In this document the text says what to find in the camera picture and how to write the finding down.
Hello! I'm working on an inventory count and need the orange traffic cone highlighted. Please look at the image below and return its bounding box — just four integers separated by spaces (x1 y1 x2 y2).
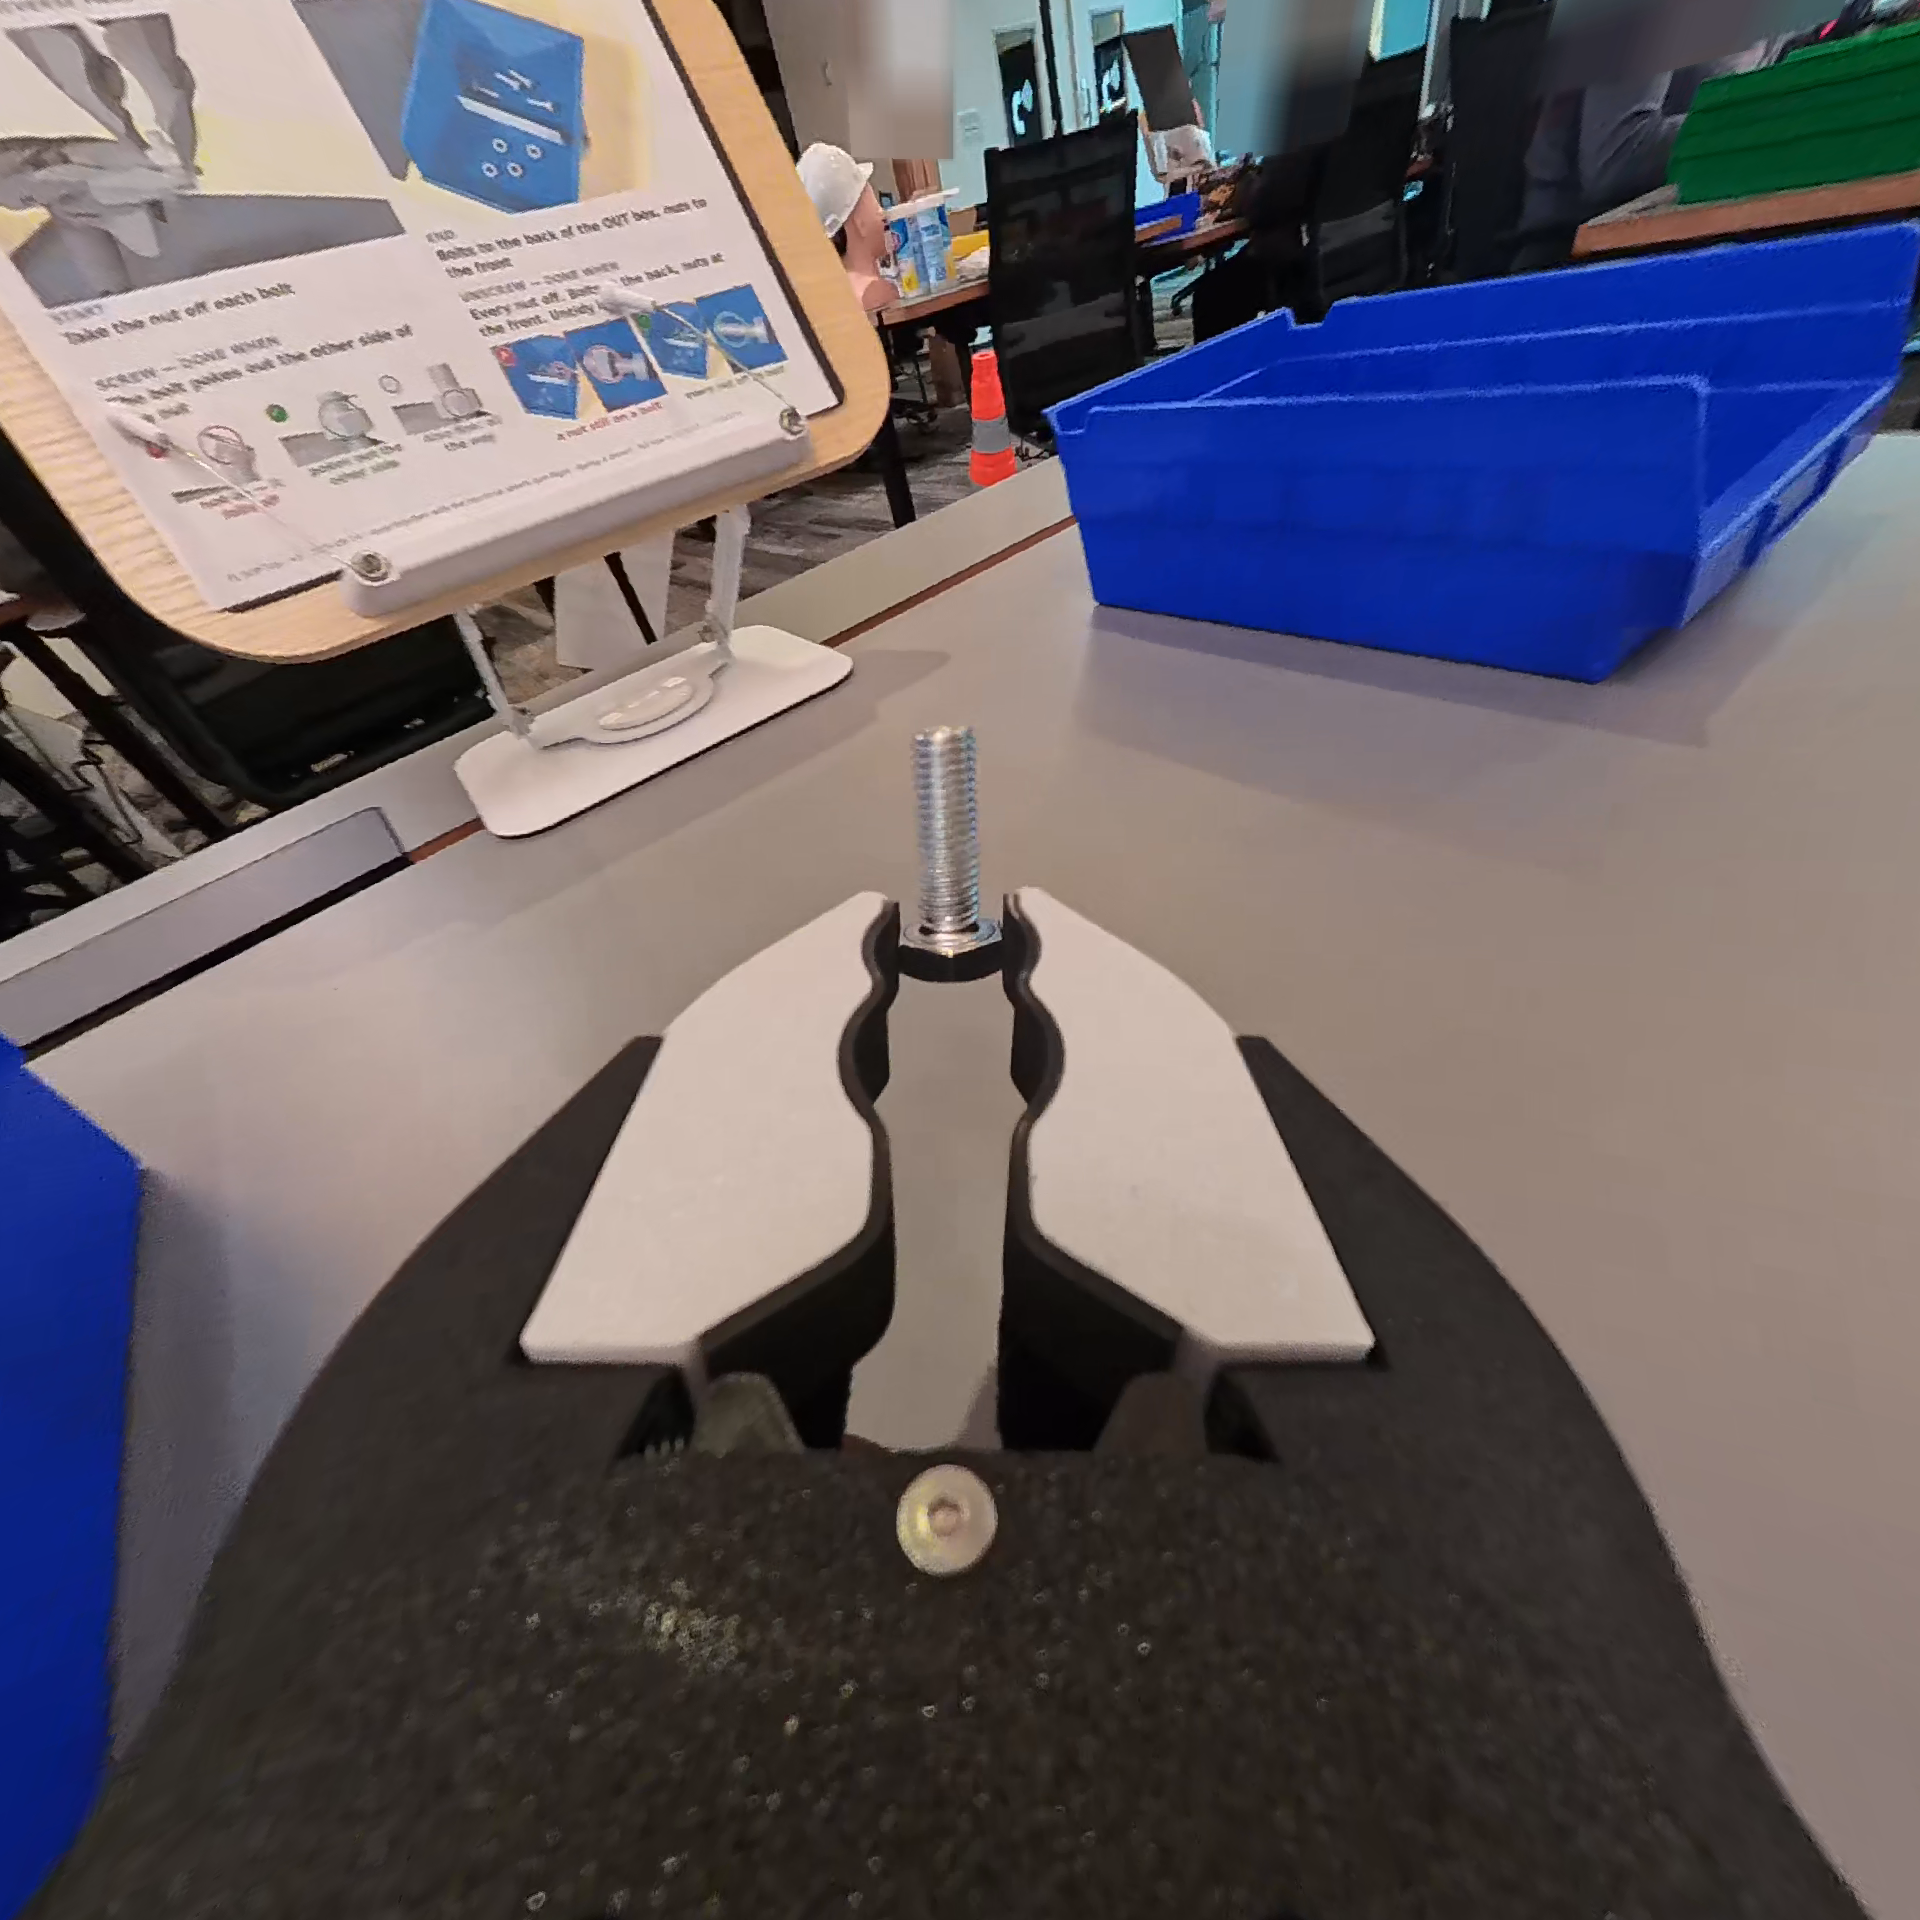
960 332 1024 494

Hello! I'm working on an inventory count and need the instruction board on white stand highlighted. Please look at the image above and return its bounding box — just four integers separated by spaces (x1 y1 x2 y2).
0 0 895 840

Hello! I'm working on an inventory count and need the black flat pad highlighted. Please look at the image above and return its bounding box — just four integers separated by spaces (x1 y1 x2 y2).
0 804 415 1055

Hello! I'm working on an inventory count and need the steel hex bolt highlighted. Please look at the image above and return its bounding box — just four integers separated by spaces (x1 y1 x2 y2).
909 720 1002 965

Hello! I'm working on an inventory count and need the green crate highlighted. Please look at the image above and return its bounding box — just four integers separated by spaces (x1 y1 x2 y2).
1668 24 1920 207

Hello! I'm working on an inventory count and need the blue plastic bin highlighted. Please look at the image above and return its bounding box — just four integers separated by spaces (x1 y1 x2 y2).
1045 226 1920 687

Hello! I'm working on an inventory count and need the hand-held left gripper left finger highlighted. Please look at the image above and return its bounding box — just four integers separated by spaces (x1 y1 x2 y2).
516 889 905 1415

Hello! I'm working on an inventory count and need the black mesh office chair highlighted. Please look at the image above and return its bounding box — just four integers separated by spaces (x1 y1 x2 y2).
983 113 1152 441

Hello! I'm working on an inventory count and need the blue bin with black divider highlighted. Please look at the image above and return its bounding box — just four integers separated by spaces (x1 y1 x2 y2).
0 1034 149 1920

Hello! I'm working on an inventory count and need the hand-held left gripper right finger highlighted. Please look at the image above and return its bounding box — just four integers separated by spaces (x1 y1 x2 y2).
999 882 1384 1415

